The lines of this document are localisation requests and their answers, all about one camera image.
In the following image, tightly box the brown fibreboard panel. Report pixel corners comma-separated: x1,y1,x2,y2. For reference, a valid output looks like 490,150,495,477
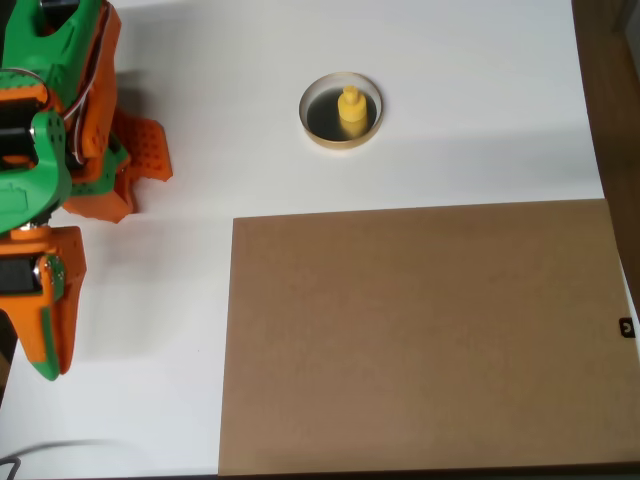
218,198,640,477

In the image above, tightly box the grey cable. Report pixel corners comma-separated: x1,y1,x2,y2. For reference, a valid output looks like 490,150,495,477
0,439,119,480

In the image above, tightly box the white red servo cable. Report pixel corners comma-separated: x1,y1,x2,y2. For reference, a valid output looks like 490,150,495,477
58,8,117,167

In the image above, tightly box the round dark dish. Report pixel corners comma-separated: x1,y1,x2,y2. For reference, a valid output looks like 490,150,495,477
298,71,386,151

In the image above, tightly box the small yellow knob piece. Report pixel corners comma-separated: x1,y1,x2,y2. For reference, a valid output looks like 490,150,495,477
336,84,369,126

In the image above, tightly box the orange robot base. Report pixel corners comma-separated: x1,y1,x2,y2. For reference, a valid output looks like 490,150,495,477
62,110,175,225

